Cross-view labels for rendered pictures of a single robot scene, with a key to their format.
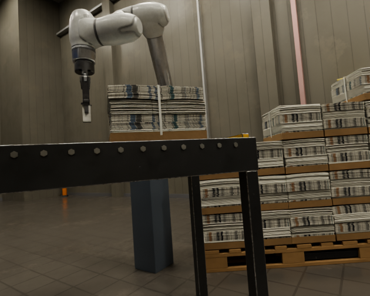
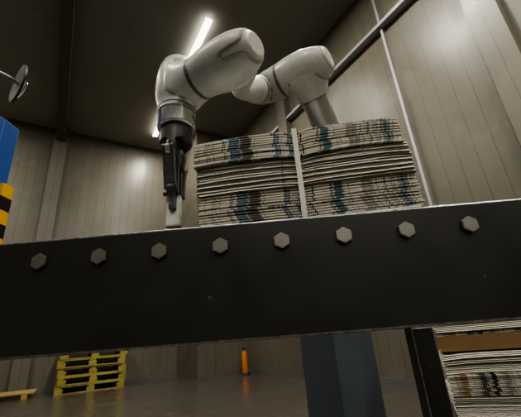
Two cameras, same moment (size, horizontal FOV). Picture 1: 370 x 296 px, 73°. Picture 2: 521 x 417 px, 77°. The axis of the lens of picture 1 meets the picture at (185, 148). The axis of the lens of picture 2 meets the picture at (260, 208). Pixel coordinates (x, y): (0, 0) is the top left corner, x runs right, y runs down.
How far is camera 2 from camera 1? 0.46 m
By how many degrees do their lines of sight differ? 29
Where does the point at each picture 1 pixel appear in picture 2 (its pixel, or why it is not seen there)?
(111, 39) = (210, 79)
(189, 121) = (375, 194)
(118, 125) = (212, 219)
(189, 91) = (367, 130)
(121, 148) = (160, 247)
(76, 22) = (162, 71)
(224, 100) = not seen: hidden behind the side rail
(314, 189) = not seen: outside the picture
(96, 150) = (97, 253)
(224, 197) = (518, 397)
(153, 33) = (310, 93)
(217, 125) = not seen: hidden behind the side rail
